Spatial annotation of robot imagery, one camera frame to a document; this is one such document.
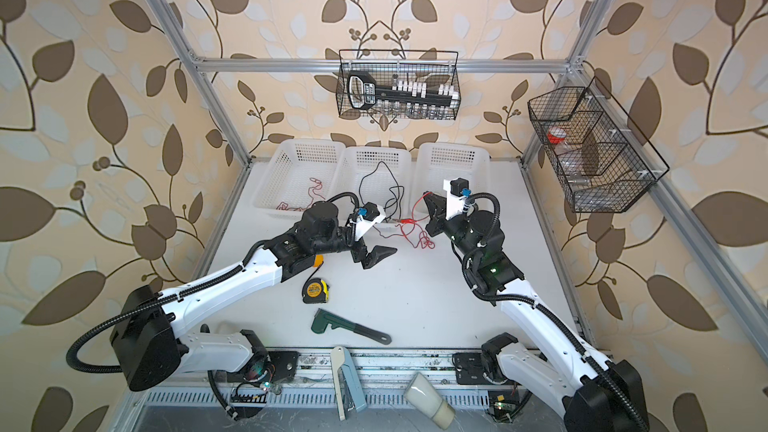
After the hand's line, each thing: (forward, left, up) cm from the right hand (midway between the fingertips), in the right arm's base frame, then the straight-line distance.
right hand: (427, 197), depth 72 cm
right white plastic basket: (+37, -8, -26) cm, 46 cm away
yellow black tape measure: (-12, +31, -27) cm, 43 cm away
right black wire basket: (+7, -44, +5) cm, 45 cm away
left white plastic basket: (+38, +44, -31) cm, 65 cm away
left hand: (-5, +10, -6) cm, 12 cm away
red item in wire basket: (+18, -37, +2) cm, 41 cm away
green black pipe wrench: (-19, +28, -29) cm, 45 cm away
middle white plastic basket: (+34, +14, -29) cm, 47 cm away
